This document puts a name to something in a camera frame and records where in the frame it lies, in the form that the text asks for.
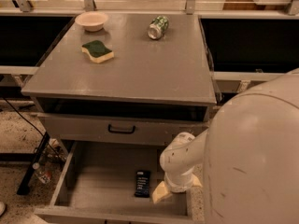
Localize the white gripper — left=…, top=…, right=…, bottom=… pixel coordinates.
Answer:
left=152, top=173, right=203, bottom=204

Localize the dark blue rxbar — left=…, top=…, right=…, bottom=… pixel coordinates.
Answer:
left=135, top=171, right=150, bottom=198

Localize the open grey middle drawer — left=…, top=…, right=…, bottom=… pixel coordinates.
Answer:
left=35, top=142, right=193, bottom=224

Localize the grey drawer cabinet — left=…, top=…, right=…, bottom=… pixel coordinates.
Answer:
left=21, top=12, right=218, bottom=224

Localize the closed grey top drawer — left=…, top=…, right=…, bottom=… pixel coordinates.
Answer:
left=38, top=113, right=207, bottom=146

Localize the clear plastic bottle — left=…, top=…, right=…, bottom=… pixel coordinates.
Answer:
left=32, top=162, right=52, bottom=184

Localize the black table leg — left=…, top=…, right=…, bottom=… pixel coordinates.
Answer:
left=16, top=132, right=50, bottom=196

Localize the green yellow sponge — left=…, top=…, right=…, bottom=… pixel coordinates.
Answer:
left=81, top=40, right=114, bottom=63

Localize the green soda can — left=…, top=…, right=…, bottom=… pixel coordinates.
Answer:
left=148, top=15, right=169, bottom=40

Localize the beige bowl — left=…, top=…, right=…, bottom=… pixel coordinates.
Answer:
left=75, top=11, right=108, bottom=32

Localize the black drawer handle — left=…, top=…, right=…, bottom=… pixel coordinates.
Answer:
left=107, top=124, right=135, bottom=134

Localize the metal bracket under shelf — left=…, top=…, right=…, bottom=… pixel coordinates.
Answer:
left=238, top=80, right=249, bottom=92

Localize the black cable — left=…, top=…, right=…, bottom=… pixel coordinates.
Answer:
left=2, top=97, right=64, bottom=161

